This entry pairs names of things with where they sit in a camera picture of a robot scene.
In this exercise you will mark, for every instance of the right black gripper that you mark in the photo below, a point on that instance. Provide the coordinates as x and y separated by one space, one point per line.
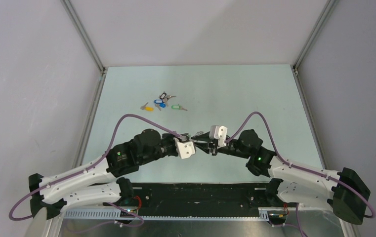
207 147

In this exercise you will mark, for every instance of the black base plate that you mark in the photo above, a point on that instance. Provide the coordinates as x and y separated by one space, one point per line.
202 199

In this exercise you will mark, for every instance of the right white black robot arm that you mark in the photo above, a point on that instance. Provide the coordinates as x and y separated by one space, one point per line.
342 192

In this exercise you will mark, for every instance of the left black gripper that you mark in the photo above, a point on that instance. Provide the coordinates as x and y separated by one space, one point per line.
171 136

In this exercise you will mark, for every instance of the controller board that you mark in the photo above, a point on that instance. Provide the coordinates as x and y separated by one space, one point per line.
128 213
277 219

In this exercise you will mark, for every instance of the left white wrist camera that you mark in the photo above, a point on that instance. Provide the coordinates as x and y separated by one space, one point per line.
185 149

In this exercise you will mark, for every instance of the green tagged key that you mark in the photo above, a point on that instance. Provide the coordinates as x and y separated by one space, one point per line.
178 107

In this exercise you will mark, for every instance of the black tagged key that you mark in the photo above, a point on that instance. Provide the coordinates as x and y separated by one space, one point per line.
164 95

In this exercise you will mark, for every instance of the aluminium frame post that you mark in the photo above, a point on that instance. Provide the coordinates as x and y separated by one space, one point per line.
77 23
314 33

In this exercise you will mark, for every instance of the right aluminium frame post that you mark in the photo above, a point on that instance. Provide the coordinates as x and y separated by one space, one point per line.
314 33

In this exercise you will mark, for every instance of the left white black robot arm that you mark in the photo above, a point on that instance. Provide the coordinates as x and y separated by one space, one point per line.
102 180

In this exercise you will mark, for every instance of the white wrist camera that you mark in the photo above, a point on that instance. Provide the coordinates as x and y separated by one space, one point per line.
219 133
185 149

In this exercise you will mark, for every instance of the yellow tagged key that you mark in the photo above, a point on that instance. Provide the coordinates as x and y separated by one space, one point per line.
145 107

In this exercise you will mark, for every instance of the left controller board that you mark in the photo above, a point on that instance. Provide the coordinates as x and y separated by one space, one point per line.
128 213

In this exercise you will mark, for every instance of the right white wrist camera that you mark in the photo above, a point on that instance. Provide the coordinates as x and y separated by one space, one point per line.
219 133

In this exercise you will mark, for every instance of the left aluminium frame post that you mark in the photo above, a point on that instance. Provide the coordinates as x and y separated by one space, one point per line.
77 23

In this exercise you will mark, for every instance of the right controller board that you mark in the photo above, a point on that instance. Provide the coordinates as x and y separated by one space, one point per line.
277 219

